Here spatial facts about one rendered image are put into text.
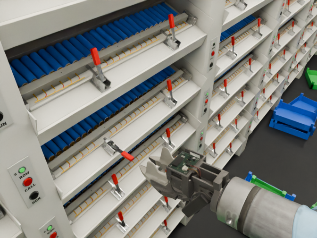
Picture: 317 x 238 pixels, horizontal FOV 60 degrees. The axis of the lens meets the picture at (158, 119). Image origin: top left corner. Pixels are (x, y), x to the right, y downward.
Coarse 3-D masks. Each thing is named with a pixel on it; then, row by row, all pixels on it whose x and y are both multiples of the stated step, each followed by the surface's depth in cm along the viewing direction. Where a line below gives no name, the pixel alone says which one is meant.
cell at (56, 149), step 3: (48, 141) 68; (51, 141) 68; (45, 144) 68; (48, 144) 68; (51, 144) 68; (54, 144) 68; (48, 147) 68; (51, 147) 67; (54, 147) 68; (57, 147) 68; (51, 150) 68; (54, 150) 67; (57, 150) 67; (60, 150) 68; (54, 153) 67
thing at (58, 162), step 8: (176, 72) 97; (176, 80) 96; (160, 88) 90; (144, 96) 86; (152, 96) 88; (136, 104) 83; (120, 112) 79; (128, 112) 80; (112, 120) 77; (120, 120) 79; (104, 128) 74; (120, 128) 78; (88, 136) 72; (96, 136) 72; (80, 144) 70; (88, 144) 72; (64, 152) 67; (72, 152) 68; (80, 152) 70; (88, 152) 71; (56, 160) 65; (64, 160) 66; (56, 168) 66
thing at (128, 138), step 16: (176, 64) 101; (192, 80) 100; (160, 96) 91; (176, 96) 93; (192, 96) 98; (160, 112) 87; (112, 128) 78; (128, 128) 80; (144, 128) 81; (96, 144) 74; (128, 144) 77; (48, 160) 67; (96, 160) 71; (112, 160) 73; (64, 176) 66; (80, 176) 67; (96, 176) 72; (64, 192) 64
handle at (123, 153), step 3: (114, 144) 72; (114, 147) 72; (117, 147) 72; (117, 150) 71; (120, 150) 71; (120, 153) 71; (123, 153) 70; (126, 153) 70; (123, 156) 70; (126, 156) 70; (129, 156) 70; (132, 156) 70; (129, 159) 69; (132, 159) 69
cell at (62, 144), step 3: (54, 138) 69; (57, 138) 69; (60, 138) 70; (54, 141) 69; (57, 141) 69; (60, 141) 69; (63, 141) 69; (57, 144) 69; (60, 144) 69; (63, 144) 69; (66, 144) 69; (60, 147) 69; (63, 147) 68
